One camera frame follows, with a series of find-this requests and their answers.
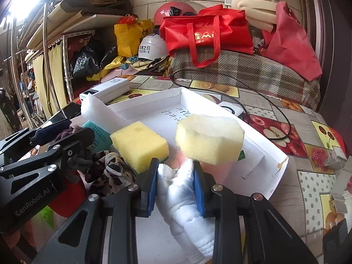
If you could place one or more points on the teal packet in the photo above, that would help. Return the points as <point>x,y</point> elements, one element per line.
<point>99,140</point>

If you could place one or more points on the white round charger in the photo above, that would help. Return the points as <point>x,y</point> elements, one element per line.
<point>233,110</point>

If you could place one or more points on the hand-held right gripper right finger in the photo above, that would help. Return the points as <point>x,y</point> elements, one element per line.
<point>199,191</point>

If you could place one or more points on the red helmet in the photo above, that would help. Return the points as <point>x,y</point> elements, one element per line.
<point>165,13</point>

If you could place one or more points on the yellow cloth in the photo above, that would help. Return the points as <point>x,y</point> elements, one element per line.
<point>107,70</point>

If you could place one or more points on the green yellow tissue packet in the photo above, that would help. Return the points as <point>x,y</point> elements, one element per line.
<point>48,216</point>

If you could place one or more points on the white helmet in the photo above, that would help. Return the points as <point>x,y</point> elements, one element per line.
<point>154,46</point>

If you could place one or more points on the dark object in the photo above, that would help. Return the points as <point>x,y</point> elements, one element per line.
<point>338,242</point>

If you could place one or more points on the white wall switch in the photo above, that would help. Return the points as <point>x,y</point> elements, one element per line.
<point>228,0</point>

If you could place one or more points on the red cloth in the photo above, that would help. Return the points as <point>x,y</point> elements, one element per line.
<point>68,198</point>

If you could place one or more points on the dark mauve knit sock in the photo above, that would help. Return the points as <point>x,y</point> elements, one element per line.
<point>68,132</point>

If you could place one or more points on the yellow sponge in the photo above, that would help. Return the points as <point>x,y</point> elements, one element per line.
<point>137,145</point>

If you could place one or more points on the red tote bag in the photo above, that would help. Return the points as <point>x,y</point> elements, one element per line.
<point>209,33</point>

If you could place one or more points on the red cloth bag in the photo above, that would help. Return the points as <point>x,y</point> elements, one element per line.
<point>291,46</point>

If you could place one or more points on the grey metal bracket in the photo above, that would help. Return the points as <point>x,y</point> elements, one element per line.
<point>335,163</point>
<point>341,200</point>

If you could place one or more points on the yellow curtain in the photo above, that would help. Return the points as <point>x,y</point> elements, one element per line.
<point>41,82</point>

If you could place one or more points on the white power bank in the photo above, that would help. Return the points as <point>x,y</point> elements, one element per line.
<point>110,90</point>

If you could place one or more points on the white foam sheet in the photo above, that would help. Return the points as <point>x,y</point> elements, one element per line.
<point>101,112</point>

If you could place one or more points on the black plastic bag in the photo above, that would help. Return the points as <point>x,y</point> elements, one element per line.
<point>85,63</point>

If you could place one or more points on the red plastic object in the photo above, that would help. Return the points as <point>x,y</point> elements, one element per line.
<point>338,140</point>

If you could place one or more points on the white cardboard box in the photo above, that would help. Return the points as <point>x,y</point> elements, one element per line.
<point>261,181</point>

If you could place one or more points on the white sock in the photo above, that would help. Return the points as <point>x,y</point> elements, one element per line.
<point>178,206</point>

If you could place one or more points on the brown cardboard pile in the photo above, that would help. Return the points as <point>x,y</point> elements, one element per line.
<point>93,0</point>

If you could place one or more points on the pale yellow foam chunk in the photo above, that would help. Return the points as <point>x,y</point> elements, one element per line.
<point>209,137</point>

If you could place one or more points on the cow print sock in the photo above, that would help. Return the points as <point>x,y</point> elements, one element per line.
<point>110,170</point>

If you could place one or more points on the metal angle rack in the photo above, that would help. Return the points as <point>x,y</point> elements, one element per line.
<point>68,68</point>

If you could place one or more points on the plaid blanket bundle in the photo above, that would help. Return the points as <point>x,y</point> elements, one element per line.
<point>247,74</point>

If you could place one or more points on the red ornament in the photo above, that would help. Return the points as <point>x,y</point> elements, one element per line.
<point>126,20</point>

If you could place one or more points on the yellow shopping bag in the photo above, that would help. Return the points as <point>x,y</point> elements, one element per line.
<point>126,38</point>

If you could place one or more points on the beige round object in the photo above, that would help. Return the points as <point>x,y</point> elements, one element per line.
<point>199,7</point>

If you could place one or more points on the white shelf board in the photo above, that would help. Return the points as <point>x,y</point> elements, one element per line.
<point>68,23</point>

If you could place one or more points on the black smartphone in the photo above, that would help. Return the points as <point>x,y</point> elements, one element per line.
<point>66,112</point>

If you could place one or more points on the metal pipe rail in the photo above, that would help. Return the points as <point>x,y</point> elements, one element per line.
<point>46,60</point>

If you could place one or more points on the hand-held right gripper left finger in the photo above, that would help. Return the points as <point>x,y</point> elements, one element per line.
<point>150,191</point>

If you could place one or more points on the cream foam bundle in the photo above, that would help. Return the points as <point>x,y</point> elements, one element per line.
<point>253,2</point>

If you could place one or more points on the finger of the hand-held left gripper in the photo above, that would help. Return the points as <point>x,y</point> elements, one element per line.
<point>35,176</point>
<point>45,136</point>

